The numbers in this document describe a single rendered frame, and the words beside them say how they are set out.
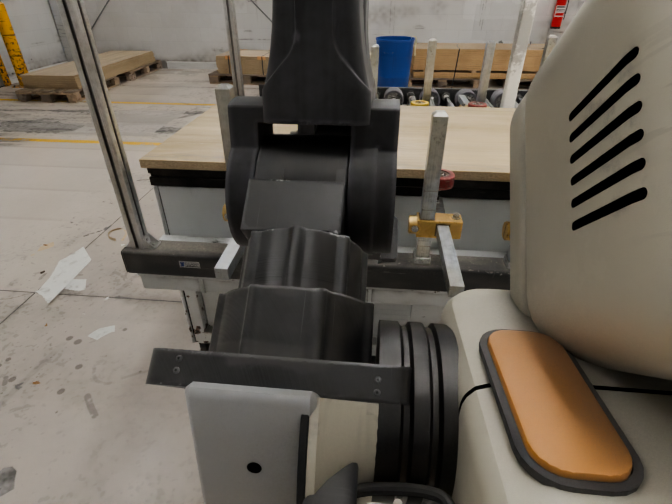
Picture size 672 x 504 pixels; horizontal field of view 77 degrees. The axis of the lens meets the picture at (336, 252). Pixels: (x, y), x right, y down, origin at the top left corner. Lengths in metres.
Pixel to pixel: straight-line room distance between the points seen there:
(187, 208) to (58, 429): 0.94
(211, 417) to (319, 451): 0.04
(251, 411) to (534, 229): 0.14
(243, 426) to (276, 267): 0.08
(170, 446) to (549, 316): 1.59
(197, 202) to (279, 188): 1.23
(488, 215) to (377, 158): 1.15
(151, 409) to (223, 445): 1.65
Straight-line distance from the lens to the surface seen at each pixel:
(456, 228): 1.14
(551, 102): 0.20
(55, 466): 1.83
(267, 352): 0.19
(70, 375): 2.10
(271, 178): 0.25
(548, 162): 0.20
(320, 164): 0.25
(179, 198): 1.48
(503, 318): 0.21
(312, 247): 0.21
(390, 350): 0.20
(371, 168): 0.25
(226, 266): 0.94
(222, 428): 0.18
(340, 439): 0.18
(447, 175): 1.23
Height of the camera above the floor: 1.36
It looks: 33 degrees down
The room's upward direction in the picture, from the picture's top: straight up
